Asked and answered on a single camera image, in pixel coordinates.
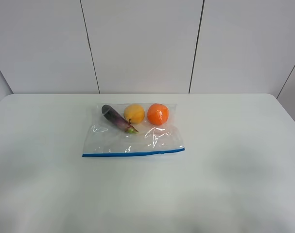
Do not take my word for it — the orange toy orange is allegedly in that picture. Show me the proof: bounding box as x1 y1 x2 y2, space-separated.
147 103 169 126

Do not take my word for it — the clear zip bag blue strip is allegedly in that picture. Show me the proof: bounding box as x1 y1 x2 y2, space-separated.
82 103 185 157

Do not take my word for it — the purple toy eggplant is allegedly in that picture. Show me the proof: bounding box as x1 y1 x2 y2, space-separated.
101 104 139 133

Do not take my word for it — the yellow toy pear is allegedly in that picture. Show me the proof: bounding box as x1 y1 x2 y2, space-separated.
123 104 145 124

